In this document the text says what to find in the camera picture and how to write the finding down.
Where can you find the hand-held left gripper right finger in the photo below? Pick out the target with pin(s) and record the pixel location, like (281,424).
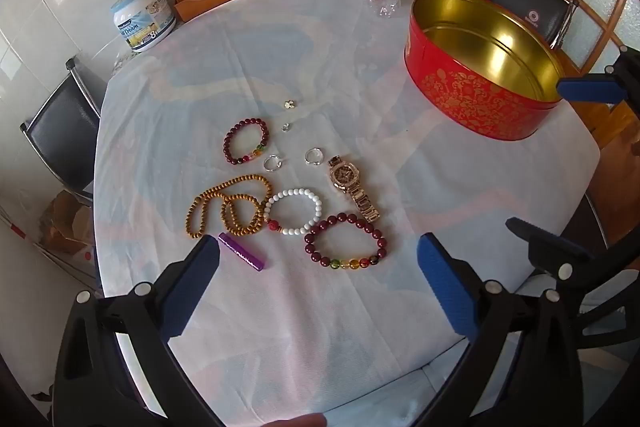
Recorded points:
(445,292)

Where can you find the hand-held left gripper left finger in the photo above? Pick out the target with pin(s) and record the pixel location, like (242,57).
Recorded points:
(192,287)

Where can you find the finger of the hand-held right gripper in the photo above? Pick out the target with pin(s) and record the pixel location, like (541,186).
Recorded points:
(545,242)
(590,88)

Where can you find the purple tube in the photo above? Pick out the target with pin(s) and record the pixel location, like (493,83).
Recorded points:
(242,252)

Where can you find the red round tin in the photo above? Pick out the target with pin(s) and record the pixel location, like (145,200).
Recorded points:
(450,97)

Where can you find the rose gold wristwatch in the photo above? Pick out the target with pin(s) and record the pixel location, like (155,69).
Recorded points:
(342,174)

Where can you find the person's left hand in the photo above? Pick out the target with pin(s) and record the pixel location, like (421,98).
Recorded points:
(297,414)

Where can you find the cardboard box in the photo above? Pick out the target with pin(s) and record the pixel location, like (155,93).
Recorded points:
(70,222)

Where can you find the plain black chair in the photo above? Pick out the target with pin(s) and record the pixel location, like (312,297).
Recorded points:
(65,132)

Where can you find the white and blue jar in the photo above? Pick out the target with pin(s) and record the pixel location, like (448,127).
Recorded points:
(142,22)

